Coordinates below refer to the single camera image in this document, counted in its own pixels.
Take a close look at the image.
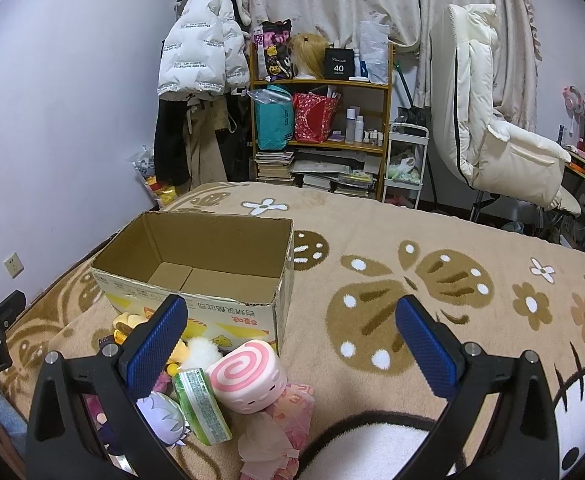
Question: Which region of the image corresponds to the open cardboard box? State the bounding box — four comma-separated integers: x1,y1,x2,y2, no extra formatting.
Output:
92,210,295,351

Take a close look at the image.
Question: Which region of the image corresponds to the yellow bear plush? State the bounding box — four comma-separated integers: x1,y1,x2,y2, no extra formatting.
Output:
112,309,189,377

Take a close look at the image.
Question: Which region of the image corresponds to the green tissue pack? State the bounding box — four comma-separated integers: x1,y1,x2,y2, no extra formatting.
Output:
172,368,233,446

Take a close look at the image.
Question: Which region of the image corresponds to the upper wall socket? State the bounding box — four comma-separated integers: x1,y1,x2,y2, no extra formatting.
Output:
4,252,24,278

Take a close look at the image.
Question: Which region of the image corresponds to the red bag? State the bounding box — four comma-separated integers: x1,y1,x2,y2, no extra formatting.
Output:
292,93,339,144

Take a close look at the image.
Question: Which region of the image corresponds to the purple black character bag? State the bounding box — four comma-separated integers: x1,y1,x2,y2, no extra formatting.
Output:
252,20,293,82

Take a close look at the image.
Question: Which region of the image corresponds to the teal bag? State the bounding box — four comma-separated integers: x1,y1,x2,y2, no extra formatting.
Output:
253,84,294,151

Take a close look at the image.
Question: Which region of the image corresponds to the pink desk fan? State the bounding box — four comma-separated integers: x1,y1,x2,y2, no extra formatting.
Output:
562,86,585,146

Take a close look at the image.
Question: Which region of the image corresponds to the white plastic bag on shelf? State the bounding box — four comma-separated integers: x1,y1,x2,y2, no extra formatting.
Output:
359,21,389,84

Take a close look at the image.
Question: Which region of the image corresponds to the white puffer jacket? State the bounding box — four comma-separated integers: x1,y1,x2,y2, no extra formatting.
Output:
157,0,251,102

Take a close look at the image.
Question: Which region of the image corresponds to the black box numbered 40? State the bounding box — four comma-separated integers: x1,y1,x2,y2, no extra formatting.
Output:
324,48,355,80

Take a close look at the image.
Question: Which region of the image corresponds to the stack of books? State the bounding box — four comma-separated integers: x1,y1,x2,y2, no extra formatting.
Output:
254,151,295,185

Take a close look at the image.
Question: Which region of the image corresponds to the cream long down coat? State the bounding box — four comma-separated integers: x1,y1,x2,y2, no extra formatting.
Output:
430,4,581,217

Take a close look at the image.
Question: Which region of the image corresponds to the blonde wig head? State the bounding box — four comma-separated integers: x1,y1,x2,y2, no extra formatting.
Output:
290,34,329,79

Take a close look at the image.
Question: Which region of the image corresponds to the white rolling cart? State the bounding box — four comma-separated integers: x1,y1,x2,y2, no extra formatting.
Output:
381,122,429,209

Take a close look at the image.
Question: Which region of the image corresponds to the beige trench coat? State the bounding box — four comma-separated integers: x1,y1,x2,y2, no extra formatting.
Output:
184,98,232,188

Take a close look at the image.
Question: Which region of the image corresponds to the purple haired doll plush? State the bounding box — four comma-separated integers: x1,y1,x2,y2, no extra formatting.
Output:
136,391,190,446

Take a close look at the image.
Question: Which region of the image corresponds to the wooden shelf unit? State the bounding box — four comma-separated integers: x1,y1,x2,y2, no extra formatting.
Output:
248,39,396,201

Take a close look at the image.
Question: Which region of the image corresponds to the beige curtain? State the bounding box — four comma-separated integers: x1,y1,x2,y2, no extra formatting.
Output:
245,0,541,130

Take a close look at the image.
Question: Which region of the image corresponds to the bag of toys on floor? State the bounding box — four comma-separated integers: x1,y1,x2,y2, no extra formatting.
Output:
130,145,178,209

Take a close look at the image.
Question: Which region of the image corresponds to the pink swirl roll plush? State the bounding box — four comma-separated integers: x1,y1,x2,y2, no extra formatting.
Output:
206,340,288,415

